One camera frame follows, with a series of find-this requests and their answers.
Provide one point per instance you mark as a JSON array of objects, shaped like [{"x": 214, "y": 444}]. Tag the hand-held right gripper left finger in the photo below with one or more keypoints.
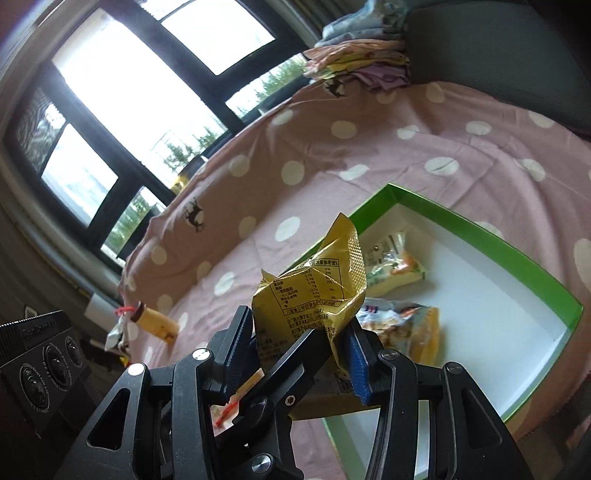
[{"x": 233, "y": 350}]

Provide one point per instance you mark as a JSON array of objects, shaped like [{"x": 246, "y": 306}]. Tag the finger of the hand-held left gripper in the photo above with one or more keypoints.
[{"x": 286, "y": 374}]

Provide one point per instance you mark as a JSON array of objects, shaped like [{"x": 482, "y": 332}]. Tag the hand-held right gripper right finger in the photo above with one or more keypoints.
[{"x": 358, "y": 369}]

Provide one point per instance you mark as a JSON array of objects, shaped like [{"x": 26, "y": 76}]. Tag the white red-edged snack packet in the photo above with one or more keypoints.
[{"x": 224, "y": 414}]

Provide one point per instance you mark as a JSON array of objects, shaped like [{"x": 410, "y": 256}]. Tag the large yellow snack packet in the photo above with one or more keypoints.
[{"x": 411, "y": 330}]

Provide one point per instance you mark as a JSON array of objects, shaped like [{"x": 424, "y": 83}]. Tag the small yellow snack packet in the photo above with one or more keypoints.
[{"x": 314, "y": 295}]

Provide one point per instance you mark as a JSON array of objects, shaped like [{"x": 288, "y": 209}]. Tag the yellow-green snack packet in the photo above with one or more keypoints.
[{"x": 392, "y": 267}]

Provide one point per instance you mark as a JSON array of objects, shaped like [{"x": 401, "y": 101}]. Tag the green cardboard box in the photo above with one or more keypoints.
[{"x": 485, "y": 295}]

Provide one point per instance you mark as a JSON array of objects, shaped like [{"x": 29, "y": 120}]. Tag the yellow bear print bottle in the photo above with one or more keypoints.
[{"x": 159, "y": 323}]

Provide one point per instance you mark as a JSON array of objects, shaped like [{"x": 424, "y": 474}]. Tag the white paper roll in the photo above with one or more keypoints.
[{"x": 99, "y": 309}]

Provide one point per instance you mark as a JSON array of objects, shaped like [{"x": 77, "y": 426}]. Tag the pink dotted bedsheet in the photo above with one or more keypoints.
[{"x": 323, "y": 161}]

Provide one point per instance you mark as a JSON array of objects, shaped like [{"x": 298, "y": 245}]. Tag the dark framed window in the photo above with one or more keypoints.
[{"x": 129, "y": 87}]

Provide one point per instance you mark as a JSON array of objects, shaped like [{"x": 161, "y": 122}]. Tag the folded colourful clothes stack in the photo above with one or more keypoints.
[{"x": 360, "y": 57}]

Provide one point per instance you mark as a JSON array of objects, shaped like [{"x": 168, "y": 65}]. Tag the dark grey cushion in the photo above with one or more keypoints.
[{"x": 498, "y": 50}]

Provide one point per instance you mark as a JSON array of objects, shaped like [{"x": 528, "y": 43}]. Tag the folded light blue clothes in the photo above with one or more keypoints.
[{"x": 364, "y": 21}]

